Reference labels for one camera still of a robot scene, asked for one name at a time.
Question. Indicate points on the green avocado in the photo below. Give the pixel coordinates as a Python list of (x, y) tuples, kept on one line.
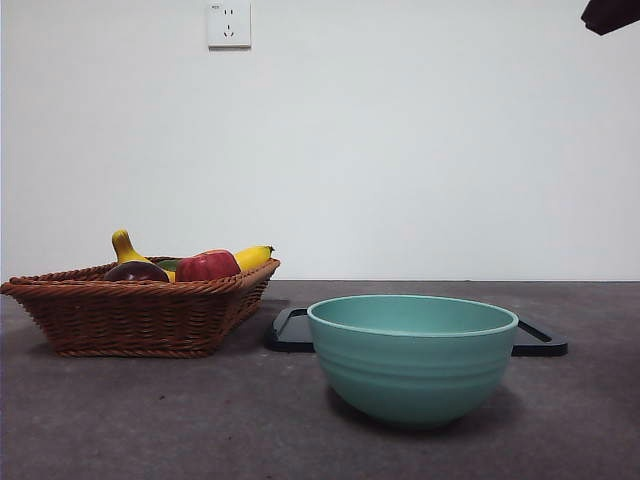
[(169, 264)]

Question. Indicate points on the yellow banana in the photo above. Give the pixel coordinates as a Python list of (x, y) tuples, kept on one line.
[(125, 247)]

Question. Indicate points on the brown wicker basket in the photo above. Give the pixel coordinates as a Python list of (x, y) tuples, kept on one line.
[(135, 320)]

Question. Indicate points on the dark purple plum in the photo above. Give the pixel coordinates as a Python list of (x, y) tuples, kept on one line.
[(135, 272)]

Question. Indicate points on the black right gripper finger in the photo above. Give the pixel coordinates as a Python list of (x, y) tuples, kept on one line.
[(615, 15)]

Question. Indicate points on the white wall socket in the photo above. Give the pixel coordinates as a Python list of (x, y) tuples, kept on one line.
[(229, 25)]

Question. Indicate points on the black rectangular tray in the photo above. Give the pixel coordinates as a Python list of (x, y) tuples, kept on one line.
[(290, 335)]

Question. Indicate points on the teal ceramic bowl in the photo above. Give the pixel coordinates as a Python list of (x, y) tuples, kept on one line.
[(410, 375)]

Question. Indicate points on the red apple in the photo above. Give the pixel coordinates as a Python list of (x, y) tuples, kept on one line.
[(207, 265)]

